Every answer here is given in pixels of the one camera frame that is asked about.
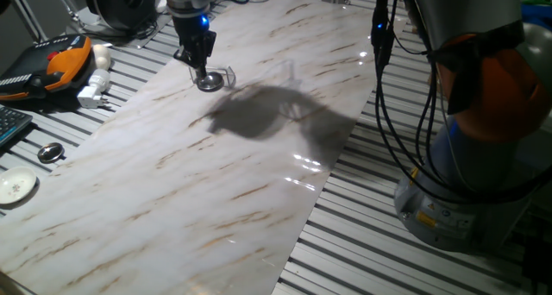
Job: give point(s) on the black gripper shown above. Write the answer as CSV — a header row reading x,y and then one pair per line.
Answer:
x,y
192,36

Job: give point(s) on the small round steel plate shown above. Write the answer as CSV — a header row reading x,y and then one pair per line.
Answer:
x,y
211,83

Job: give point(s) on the dark red sleeved forearm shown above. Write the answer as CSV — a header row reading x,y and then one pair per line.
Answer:
x,y
3,1

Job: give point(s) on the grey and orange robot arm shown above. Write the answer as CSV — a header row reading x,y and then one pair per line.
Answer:
x,y
470,70

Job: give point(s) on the transparent rectangular box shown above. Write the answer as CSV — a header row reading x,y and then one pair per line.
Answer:
x,y
228,74

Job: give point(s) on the white egg shaped object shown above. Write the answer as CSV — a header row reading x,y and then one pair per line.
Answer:
x,y
102,55

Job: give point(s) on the black filament spool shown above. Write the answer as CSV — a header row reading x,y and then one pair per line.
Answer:
x,y
116,6

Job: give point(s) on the white power adapter plug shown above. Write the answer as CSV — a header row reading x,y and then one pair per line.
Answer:
x,y
97,83

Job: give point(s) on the marble pattern table mat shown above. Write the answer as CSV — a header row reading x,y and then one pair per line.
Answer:
x,y
194,178

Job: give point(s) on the orange black teach pendant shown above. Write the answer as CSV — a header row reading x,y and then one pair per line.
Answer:
x,y
64,66

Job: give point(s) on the thin metal rod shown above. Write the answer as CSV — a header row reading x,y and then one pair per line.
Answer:
x,y
64,4

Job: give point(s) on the small spare steel dish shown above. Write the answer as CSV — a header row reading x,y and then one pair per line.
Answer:
x,y
51,152

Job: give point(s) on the black computer keyboard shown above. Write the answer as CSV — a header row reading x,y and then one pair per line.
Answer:
x,y
10,122

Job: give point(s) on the white flowered ceramic saucer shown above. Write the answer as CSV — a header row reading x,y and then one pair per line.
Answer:
x,y
17,185

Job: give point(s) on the green cloth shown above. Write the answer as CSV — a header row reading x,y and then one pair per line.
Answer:
x,y
541,1

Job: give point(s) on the aluminium frame strut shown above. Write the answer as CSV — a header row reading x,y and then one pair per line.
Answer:
x,y
26,15

